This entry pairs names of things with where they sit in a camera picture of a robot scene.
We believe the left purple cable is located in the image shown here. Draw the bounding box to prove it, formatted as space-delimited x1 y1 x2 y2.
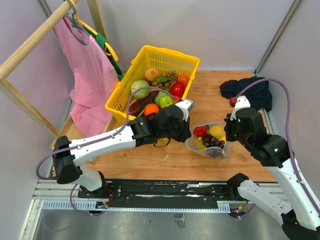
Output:
36 86 178 216

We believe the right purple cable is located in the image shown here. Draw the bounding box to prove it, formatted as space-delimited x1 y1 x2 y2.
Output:
231 77 320 213

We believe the pink shirt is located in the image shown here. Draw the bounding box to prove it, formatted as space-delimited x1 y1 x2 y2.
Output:
54 16 118 137

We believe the yellow peach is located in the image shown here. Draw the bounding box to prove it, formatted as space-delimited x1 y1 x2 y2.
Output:
209 125 225 140

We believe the orange persimmon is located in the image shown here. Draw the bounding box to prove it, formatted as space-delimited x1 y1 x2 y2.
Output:
176 74 190 88

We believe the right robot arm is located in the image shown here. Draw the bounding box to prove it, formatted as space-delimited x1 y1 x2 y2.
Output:
224 107 320 240

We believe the purple grapes bunch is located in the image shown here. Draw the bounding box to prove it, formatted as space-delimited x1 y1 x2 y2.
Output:
201 133 226 149

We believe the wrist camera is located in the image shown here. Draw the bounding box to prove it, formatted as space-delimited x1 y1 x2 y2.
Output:
175 98 195 122
230 95 251 121

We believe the brown sweet potato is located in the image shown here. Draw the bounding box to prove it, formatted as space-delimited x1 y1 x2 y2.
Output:
129 90 159 116

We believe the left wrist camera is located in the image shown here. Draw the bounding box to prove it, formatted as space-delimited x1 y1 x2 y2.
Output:
175 98 195 122

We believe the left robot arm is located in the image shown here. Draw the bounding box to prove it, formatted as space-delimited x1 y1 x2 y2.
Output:
52 99 194 198

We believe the green grapes bunch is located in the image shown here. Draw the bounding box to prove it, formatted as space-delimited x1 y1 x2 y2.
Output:
151 71 178 92

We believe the green garment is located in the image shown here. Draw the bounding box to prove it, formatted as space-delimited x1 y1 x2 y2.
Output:
83 25 125 81

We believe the banana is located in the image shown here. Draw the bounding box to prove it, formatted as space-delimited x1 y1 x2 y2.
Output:
196 137 207 150

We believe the wooden clothes rack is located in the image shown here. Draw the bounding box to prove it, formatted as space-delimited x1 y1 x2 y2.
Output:
0 0 112 165

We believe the purple cable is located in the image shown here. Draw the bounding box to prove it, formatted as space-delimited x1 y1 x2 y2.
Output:
36 86 178 216
231 77 320 213

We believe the yellow plastic basket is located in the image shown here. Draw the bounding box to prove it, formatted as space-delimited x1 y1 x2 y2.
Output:
105 45 200 124

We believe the yellow hanger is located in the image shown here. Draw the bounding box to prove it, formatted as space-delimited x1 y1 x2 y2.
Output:
66 0 119 62

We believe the dark navy cloth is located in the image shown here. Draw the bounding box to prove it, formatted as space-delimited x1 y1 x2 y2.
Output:
219 76 273 112

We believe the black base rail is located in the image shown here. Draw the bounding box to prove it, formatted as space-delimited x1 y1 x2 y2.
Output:
77 179 245 211

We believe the red apple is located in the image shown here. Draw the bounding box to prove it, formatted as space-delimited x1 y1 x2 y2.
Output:
170 82 185 98

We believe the grey hanger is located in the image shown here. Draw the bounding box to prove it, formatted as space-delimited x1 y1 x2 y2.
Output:
65 13 90 46

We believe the green custard apple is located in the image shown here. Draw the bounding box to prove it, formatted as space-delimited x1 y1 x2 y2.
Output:
159 95 174 109

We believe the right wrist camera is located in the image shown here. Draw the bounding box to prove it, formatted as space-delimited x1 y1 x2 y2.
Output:
230 95 251 121

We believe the red orange fruit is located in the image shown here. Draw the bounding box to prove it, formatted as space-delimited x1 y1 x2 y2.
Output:
193 125 207 138

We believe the clear zip top bag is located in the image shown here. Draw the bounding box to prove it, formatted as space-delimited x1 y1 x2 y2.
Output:
186 122 230 159

